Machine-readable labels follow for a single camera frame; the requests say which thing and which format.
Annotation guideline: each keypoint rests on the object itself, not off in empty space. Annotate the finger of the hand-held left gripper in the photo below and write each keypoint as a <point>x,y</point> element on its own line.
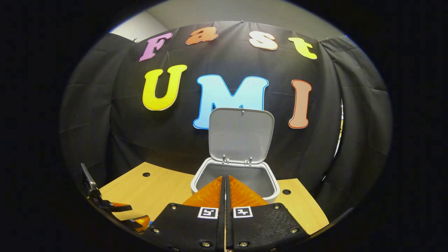
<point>117,208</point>
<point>140,223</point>

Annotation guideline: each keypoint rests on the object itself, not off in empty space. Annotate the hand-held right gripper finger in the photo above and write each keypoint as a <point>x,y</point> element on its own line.
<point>221,227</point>
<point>228,227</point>

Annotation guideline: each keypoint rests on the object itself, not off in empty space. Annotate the white desktop garbage bin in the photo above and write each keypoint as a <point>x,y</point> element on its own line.
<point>238,136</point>

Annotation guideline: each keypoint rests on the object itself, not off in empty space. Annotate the black backdrop cloth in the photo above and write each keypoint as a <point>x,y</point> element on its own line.
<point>175,140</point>

